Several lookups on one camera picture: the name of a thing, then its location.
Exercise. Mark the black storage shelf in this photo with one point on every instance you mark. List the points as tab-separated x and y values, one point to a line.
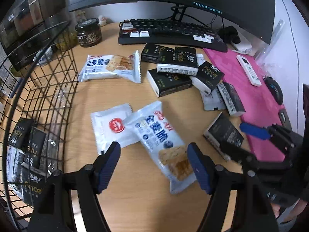
27	26

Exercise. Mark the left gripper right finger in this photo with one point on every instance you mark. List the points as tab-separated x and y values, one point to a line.
203	167

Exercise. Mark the person's right hand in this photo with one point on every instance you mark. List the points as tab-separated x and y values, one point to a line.
291	213

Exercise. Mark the black mechanical keyboard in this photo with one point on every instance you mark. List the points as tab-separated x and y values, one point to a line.
155	31

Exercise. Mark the clear plastic wrapper bag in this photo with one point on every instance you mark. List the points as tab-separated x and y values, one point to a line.
50	161

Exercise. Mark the black power adapter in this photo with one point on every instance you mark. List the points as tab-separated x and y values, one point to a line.
229	35

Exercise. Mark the white remote control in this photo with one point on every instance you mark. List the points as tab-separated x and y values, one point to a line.
249	71

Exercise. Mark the white cracker snack packet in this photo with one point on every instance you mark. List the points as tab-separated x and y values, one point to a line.
163	144
99	67

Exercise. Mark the black monitor stand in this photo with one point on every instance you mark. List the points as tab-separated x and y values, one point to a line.
179	12

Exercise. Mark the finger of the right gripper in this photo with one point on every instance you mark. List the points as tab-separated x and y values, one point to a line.
253	130
238	154

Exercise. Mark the black Face tissue pack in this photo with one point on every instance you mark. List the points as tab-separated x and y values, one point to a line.
20	136
207	77
221	129

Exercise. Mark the small white red-logo sachet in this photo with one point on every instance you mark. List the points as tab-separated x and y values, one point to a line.
108	127

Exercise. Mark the black white tissue pack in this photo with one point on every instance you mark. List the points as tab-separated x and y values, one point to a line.
27	182

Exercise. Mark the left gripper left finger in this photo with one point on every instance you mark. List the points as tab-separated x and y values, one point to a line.
105	165

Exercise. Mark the black computer mouse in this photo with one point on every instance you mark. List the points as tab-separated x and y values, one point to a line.
274	89

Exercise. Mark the pink desk mat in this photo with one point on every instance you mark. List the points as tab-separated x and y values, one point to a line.
261	107

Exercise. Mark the black wire basket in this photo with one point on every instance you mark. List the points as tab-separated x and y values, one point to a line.
39	90

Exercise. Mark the dark glass jar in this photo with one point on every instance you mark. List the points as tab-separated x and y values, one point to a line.
88	32

